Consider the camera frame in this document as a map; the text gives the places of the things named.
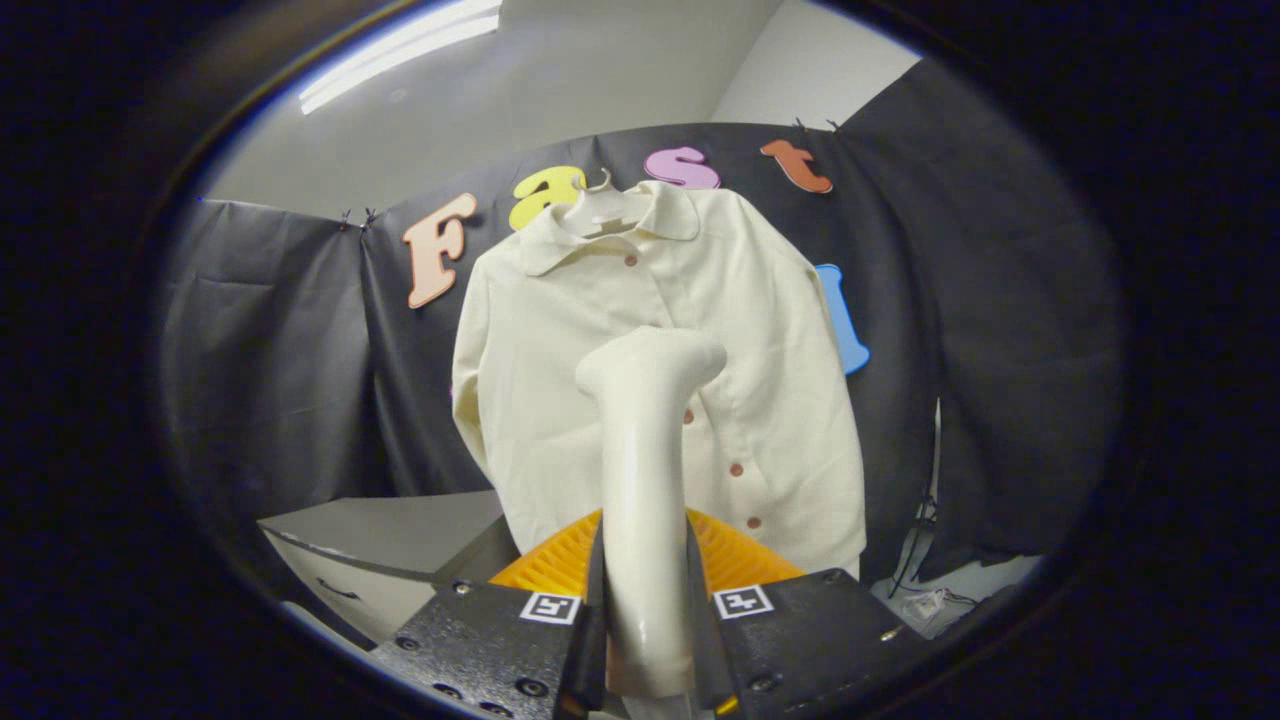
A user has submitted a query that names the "black backdrop cloth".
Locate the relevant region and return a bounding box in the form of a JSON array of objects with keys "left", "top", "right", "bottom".
[{"left": 155, "top": 60, "right": 1126, "bottom": 601}]

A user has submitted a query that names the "cream button-up shirt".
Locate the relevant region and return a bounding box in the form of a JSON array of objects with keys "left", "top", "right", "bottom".
[{"left": 450, "top": 180, "right": 869, "bottom": 581}]

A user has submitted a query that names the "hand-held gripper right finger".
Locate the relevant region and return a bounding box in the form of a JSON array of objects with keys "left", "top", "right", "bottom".
[{"left": 685, "top": 508, "right": 926, "bottom": 720}]

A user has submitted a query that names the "white garment steamer head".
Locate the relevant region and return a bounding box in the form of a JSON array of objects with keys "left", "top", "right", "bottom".
[{"left": 575, "top": 326, "right": 728, "bottom": 699}]

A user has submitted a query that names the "grey-topped white cabinet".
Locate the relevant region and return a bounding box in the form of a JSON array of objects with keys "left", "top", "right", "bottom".
[{"left": 258, "top": 490, "right": 521, "bottom": 646}]

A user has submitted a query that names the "ceiling light panel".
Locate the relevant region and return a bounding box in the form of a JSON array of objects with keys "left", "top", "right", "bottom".
[{"left": 298, "top": 0, "right": 503, "bottom": 116}]

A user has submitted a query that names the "white clothes hanger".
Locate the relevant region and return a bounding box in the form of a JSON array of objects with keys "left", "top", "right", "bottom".
[{"left": 560, "top": 168, "right": 651, "bottom": 239}]

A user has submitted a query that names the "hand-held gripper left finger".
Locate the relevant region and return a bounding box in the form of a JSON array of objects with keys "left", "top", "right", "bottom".
[{"left": 375, "top": 508, "right": 609, "bottom": 720}]

